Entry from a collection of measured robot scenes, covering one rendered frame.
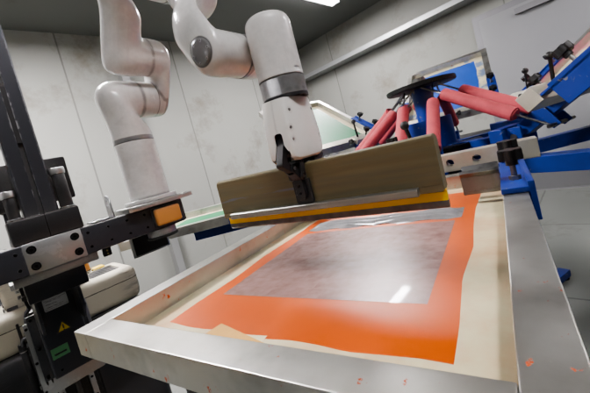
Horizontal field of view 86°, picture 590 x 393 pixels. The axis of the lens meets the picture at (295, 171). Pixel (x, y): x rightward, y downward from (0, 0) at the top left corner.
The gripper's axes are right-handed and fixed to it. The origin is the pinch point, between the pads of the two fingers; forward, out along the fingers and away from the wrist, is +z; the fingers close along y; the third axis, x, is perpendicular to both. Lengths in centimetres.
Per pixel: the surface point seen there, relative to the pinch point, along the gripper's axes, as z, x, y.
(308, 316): 14.1, 3.8, 13.8
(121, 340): 10.7, -15.1, 27.3
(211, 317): 14.2, -12.4, 16.1
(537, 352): 10.3, 27.1, 20.8
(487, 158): 8, 23, -54
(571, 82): -6, 43, -57
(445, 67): -42, 0, -245
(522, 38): -64, 64, -403
